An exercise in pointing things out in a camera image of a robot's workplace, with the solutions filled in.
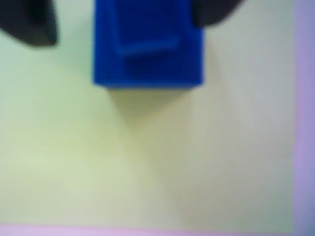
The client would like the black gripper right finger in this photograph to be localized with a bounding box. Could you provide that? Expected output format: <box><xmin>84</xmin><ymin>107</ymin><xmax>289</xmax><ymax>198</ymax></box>
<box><xmin>192</xmin><ymin>0</ymin><xmax>245</xmax><ymax>28</ymax></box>

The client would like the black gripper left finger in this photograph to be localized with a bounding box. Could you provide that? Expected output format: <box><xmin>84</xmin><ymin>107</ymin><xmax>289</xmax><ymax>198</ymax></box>
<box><xmin>0</xmin><ymin>0</ymin><xmax>59</xmax><ymax>48</ymax></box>

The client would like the tiny blue cube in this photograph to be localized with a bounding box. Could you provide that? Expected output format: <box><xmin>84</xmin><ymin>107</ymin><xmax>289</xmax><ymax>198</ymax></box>
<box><xmin>111</xmin><ymin>0</ymin><xmax>180</xmax><ymax>57</ymax></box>

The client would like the small blue cube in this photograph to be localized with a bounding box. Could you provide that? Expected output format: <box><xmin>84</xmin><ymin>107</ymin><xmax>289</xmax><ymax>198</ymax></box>
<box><xmin>92</xmin><ymin>0</ymin><xmax>205</xmax><ymax>89</ymax></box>

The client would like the green paper square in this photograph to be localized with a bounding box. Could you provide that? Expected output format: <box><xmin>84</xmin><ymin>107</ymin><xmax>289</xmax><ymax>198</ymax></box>
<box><xmin>0</xmin><ymin>0</ymin><xmax>297</xmax><ymax>231</ymax></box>

